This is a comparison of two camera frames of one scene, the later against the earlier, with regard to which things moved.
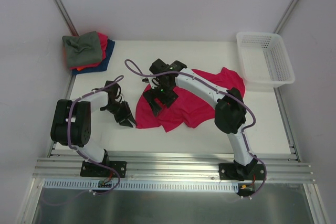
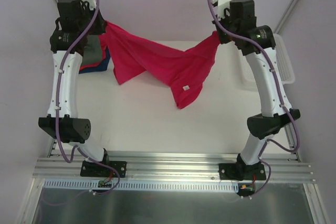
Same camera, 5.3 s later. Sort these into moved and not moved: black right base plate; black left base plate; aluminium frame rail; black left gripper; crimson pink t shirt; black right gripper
Moved: black right gripper; crimson pink t shirt; black left gripper
Not moved: black left base plate; aluminium frame rail; black right base plate
